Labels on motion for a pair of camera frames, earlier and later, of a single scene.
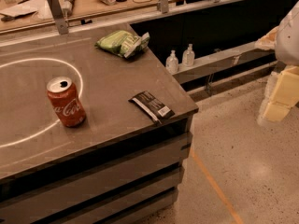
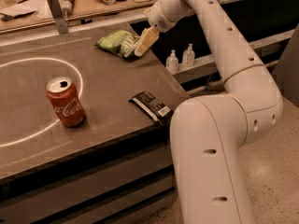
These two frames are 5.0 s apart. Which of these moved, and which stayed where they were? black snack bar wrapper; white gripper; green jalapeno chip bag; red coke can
Moved: white gripper
Stayed: black snack bar wrapper; green jalapeno chip bag; red coke can
